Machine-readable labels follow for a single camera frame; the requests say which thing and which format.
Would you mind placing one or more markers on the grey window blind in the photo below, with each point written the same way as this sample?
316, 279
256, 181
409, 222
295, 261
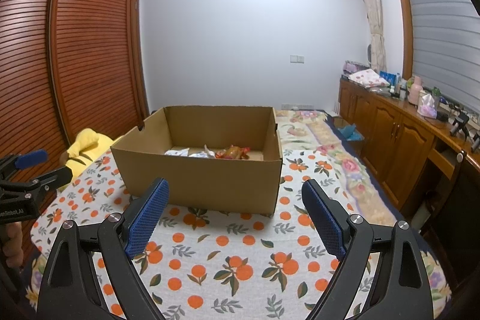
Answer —
438, 24

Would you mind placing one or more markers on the cardboard box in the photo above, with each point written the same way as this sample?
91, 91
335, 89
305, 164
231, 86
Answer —
202, 185

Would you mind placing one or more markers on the brown vacuum-packed meat snack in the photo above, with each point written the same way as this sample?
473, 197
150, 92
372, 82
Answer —
234, 153

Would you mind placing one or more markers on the white wall switch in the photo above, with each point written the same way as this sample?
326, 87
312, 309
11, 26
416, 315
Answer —
297, 59

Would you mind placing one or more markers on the wooden window frame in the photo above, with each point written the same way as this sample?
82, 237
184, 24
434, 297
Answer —
403, 24

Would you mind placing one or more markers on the black stand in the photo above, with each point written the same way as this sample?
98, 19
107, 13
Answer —
459, 125
475, 142

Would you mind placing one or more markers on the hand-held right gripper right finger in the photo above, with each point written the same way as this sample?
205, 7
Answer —
324, 218

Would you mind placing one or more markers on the pink bottle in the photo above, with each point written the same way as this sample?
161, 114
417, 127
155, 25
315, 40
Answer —
415, 93

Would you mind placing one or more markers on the purple box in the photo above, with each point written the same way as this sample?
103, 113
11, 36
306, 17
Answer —
354, 67

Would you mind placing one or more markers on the wooden slatted wardrobe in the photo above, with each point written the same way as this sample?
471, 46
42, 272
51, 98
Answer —
86, 42

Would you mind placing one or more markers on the orange fruit print cloth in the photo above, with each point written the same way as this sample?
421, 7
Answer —
232, 252

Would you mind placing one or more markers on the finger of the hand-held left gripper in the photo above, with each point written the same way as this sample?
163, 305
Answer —
56, 176
32, 158

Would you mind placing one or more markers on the person's left hand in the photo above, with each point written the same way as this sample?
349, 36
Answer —
13, 248

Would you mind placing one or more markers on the floral blanket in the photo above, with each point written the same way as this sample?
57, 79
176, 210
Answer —
337, 158

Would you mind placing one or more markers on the white red snack packet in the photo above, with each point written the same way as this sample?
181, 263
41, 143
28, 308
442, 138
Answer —
176, 152

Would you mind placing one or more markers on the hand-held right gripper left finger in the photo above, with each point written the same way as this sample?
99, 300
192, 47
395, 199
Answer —
148, 218

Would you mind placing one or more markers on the wooden cabinet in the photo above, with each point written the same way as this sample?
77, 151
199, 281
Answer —
393, 132

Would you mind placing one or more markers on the green bottle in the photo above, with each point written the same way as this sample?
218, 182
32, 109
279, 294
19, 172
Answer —
435, 95

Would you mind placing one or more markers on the teal plastic bag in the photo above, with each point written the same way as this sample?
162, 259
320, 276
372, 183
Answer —
350, 132

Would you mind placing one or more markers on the yellow plush toy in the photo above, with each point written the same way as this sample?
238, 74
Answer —
86, 147

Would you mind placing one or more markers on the beige floral curtain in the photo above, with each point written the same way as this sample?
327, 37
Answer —
373, 5

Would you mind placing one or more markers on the white fan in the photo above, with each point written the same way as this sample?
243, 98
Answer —
371, 55

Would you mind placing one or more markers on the blue box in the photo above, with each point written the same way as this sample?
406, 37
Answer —
388, 77

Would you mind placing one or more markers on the folded floral cloth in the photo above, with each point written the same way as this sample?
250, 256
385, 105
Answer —
369, 78

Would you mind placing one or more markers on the silver snack packet blue header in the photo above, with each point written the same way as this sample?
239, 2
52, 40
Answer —
202, 154

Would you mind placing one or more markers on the white wall socket strip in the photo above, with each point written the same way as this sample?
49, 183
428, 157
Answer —
298, 106

